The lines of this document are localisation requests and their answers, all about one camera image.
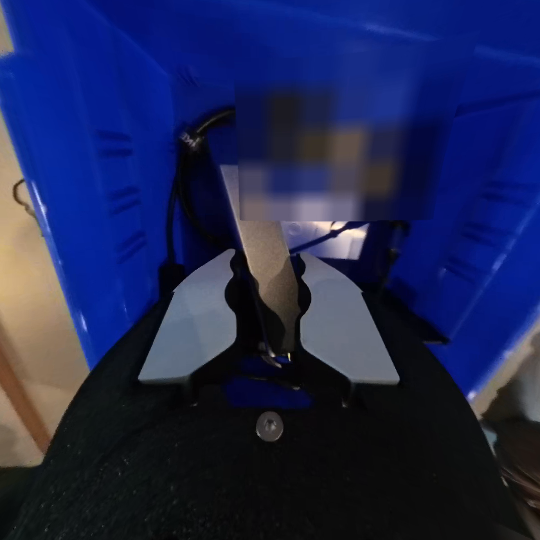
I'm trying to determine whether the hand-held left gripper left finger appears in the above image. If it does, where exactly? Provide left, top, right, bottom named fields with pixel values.
left=138, top=248, right=254, bottom=386

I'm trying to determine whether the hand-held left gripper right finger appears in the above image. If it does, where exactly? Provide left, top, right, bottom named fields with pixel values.
left=291, top=252, right=400, bottom=386

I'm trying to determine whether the silver metal rod tool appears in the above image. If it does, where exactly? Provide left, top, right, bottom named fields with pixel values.
left=219, top=165, right=298, bottom=359

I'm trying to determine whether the blue plastic bin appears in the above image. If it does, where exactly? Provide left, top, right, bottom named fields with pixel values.
left=0, top=0, right=540, bottom=401

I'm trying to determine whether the thin black cable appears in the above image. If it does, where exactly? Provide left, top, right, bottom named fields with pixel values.
left=290, top=220, right=373, bottom=254

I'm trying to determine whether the black usb cable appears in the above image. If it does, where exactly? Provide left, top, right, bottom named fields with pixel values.
left=165, top=106, right=238, bottom=296

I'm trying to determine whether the thin wire hook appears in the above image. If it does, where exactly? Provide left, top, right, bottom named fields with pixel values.
left=13, top=179, right=45, bottom=237

